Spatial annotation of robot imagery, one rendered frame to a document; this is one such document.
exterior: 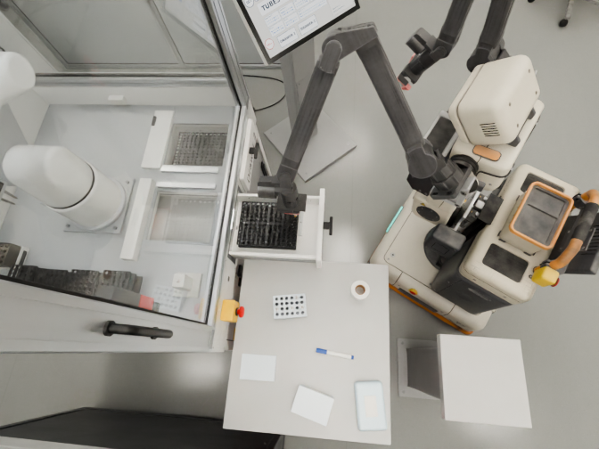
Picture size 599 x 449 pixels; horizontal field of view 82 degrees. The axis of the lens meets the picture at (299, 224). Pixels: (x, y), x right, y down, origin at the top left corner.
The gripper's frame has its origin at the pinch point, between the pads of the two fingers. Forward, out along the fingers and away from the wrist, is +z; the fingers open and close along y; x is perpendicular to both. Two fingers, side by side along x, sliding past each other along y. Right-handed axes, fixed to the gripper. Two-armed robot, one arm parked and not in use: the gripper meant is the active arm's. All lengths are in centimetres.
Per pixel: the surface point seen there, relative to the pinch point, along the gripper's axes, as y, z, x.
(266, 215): -11.7, 5.8, 0.6
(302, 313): 4.9, 18.0, -34.1
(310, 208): 4.8, 9.6, 6.0
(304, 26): -4, -10, 84
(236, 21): -63, 47, 161
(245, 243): -17.5, 3.1, -12.6
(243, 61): -67, 81, 161
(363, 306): 27.7, 18.8, -29.2
